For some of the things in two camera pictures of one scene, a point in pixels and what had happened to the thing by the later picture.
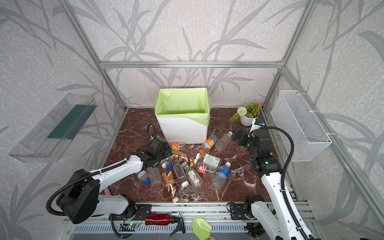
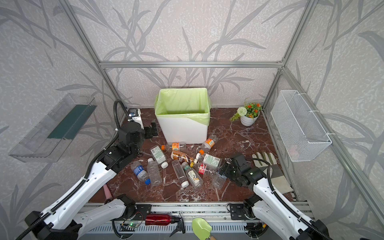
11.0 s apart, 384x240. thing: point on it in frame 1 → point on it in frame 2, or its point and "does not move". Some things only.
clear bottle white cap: x=155 y=175 does not move
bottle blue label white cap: x=224 y=172 does not move
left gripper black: x=167 y=148 → x=148 y=131
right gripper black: x=242 y=139 → x=227 y=169
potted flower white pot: x=247 y=113 does not move
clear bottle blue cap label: x=144 y=176 does not move
